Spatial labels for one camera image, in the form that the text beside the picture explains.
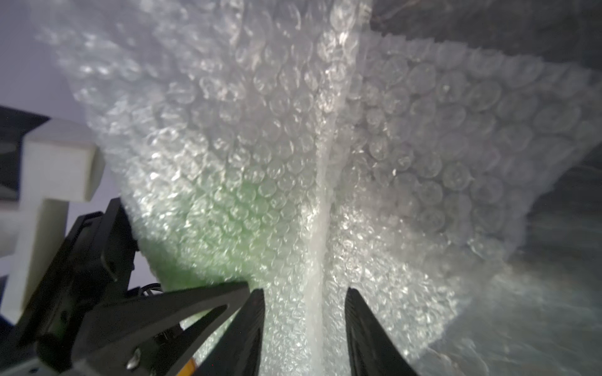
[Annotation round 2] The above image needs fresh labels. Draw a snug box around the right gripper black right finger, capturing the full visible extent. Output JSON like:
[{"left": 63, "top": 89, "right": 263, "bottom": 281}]
[{"left": 344, "top": 288, "right": 418, "bottom": 376}]

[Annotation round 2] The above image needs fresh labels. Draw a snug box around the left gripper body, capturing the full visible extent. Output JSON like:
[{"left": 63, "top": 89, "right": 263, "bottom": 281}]
[{"left": 1, "top": 198, "right": 183, "bottom": 375}]

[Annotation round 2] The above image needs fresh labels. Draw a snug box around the green plastic wine glass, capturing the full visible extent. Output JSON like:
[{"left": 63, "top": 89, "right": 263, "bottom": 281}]
[{"left": 136, "top": 181, "right": 294, "bottom": 290}]

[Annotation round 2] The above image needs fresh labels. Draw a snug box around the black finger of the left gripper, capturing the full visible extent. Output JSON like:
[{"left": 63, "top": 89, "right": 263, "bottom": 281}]
[{"left": 71, "top": 282, "right": 250, "bottom": 375}]

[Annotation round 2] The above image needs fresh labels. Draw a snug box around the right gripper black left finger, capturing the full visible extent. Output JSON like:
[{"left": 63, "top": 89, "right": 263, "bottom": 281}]
[{"left": 197, "top": 289, "right": 266, "bottom": 376}]

